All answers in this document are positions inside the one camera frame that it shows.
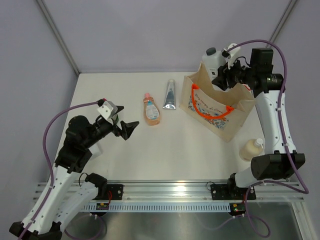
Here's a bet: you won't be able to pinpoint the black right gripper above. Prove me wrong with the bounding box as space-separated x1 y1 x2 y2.
211 54 256 92

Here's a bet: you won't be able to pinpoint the aluminium rail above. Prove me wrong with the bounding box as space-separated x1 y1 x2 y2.
32 180 305 203

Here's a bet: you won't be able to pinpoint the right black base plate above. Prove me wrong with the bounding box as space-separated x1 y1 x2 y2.
210 183 248 201

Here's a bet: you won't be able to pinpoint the white box under arm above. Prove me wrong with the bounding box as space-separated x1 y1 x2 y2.
89 143 103 160

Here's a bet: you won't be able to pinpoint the canvas bag orange handles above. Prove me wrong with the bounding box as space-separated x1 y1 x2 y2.
179 62 255 143

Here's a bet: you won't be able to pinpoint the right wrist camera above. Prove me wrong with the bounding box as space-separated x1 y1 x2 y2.
221 43 241 70

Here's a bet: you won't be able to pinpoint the silver tube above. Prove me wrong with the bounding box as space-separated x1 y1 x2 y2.
162 79 176 110

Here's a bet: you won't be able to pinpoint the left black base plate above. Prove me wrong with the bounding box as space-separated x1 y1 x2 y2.
95 184 124 201

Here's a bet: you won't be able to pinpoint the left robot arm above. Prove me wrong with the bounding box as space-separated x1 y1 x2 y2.
9 99 139 240

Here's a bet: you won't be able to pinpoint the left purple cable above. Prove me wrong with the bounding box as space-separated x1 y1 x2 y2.
17 99 108 238

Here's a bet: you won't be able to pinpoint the cream pump bottle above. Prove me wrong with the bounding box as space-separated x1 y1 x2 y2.
239 138 264 161

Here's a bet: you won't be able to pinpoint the pink shampoo bottle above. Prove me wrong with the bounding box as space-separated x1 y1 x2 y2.
143 93 161 126

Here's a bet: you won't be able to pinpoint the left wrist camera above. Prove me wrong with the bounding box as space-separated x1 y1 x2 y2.
97 100 118 124

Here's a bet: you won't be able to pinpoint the white bottle black cap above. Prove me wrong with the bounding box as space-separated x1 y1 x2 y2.
202 47 227 80

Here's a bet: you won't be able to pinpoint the white slotted cable duct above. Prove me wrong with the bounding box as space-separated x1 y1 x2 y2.
80 202 231 213

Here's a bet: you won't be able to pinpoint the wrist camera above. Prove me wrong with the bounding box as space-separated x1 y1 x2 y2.
221 43 241 70
97 100 118 124

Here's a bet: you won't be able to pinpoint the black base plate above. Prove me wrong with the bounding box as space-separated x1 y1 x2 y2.
210 183 248 201
95 184 124 201

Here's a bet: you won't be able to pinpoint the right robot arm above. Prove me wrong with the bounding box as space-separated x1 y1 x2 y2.
212 45 306 199

